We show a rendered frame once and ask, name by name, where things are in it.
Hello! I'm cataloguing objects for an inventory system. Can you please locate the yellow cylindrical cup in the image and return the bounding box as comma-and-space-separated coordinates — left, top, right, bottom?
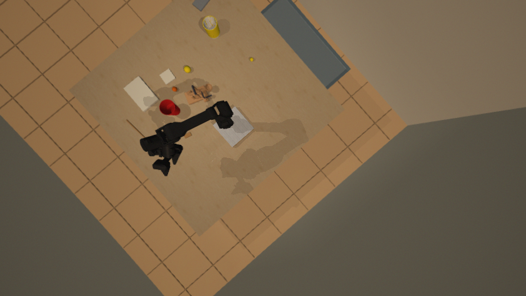
202, 16, 220, 39

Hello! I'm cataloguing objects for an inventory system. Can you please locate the dark red cup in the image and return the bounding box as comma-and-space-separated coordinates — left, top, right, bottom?
159, 99, 180, 116

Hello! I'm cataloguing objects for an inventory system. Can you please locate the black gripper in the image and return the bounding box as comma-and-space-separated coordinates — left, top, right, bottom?
152, 144, 182, 176

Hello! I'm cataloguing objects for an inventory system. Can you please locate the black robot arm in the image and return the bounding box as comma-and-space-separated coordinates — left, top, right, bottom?
140, 101, 234, 157

